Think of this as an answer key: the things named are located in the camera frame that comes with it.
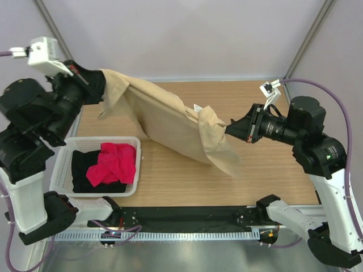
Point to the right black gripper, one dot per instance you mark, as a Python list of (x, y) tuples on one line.
[(248, 127)]

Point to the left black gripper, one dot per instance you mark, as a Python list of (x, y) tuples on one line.
[(95, 78)]

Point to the beige t shirt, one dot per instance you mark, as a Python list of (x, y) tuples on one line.
[(161, 116)]

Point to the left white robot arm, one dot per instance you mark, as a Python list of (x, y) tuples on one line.
[(39, 121)]

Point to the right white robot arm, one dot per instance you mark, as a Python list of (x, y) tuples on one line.
[(334, 242)]

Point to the black t shirt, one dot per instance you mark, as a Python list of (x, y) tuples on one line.
[(80, 164)]

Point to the pink t shirt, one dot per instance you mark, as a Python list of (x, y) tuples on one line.
[(115, 163)]

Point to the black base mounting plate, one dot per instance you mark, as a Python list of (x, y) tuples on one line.
[(198, 219)]

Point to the white plastic laundry basket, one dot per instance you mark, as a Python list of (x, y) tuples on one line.
[(61, 179)]

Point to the left aluminium frame post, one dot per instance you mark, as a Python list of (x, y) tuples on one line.
[(49, 22)]

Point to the aluminium frame post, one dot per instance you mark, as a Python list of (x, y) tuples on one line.
[(49, 22), (310, 36)]

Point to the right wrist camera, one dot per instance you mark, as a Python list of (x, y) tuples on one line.
[(271, 92)]

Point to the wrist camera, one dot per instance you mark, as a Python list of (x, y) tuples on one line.
[(271, 92), (44, 57)]

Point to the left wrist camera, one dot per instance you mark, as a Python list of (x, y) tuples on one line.
[(44, 57)]

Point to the right aluminium frame post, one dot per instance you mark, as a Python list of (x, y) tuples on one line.
[(310, 36)]

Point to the white slotted cable duct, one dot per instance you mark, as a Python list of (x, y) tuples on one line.
[(99, 235)]

